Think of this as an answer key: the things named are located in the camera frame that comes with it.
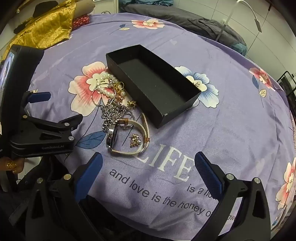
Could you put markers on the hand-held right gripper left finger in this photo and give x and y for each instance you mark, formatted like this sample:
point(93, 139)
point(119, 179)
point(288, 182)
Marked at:
point(92, 171)

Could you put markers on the purple floral bedsheet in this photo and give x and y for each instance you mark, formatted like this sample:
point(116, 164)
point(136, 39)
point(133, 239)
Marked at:
point(208, 139)

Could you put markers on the gold satin cloth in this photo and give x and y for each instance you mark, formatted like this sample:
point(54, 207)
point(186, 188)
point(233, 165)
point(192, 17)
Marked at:
point(46, 27)

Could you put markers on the beige bolster roll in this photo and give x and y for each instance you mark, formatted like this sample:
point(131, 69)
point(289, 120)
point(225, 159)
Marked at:
point(83, 7)

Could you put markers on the black jewelry box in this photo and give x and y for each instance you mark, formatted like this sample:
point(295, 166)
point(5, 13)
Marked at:
point(150, 74)

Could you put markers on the white gooseneck lamp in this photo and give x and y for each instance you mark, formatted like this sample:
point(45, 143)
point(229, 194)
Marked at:
point(258, 25)

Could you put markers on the gold star earring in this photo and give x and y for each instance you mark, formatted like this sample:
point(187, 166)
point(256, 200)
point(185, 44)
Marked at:
point(131, 103)

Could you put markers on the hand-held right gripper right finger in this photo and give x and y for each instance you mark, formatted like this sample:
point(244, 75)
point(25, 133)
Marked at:
point(208, 171)

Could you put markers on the person's left hand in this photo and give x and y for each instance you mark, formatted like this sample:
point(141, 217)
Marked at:
point(10, 165)

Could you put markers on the red patterned cloth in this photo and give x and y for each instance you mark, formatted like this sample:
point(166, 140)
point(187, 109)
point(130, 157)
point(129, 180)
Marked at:
point(81, 22)

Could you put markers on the grey blanket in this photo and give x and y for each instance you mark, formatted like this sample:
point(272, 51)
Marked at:
point(185, 18)

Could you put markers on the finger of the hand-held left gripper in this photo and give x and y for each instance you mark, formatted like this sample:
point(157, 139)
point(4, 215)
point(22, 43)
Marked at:
point(41, 96)
point(60, 125)

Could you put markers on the teal blanket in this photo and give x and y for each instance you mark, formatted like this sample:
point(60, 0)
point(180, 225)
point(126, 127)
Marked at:
point(148, 2)

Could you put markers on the thin hoop bangle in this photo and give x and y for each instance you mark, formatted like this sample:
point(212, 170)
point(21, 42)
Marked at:
point(92, 97)

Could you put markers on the gold rhinestone earring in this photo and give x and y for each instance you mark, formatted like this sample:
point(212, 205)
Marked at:
point(135, 140)

